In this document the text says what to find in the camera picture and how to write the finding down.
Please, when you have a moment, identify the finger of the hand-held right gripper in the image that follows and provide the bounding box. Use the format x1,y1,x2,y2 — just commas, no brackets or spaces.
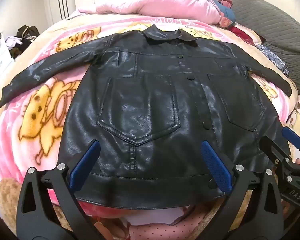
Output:
259,135,294,173
282,126,300,155

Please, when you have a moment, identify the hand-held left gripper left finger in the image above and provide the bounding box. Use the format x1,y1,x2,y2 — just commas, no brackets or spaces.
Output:
16,140,102,240

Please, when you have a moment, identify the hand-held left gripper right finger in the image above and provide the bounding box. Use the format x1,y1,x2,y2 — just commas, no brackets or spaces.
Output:
200,140,284,240

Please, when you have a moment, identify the black leather jacket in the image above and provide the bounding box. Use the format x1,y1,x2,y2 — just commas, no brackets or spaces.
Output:
0,24,292,210

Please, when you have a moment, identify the pink cartoon printed blanket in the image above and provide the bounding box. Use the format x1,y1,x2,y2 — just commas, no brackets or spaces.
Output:
0,12,300,233

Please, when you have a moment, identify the pink dotted cloth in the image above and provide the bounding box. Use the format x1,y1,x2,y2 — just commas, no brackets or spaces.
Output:
129,205,215,240

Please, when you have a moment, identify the blue white patterned cloth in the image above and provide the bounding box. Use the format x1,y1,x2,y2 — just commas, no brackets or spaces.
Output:
256,44,289,77

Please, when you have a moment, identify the grey quilted bedspread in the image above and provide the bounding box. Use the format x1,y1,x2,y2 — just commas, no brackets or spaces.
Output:
200,0,300,90

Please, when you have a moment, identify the dark bag on floor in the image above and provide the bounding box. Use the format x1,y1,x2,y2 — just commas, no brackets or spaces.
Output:
0,25,40,60

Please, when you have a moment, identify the blue floral cloth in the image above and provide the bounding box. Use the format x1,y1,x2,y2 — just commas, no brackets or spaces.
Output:
207,0,238,29

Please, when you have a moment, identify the pink padded quilt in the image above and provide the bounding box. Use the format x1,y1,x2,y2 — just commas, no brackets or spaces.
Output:
77,0,222,26

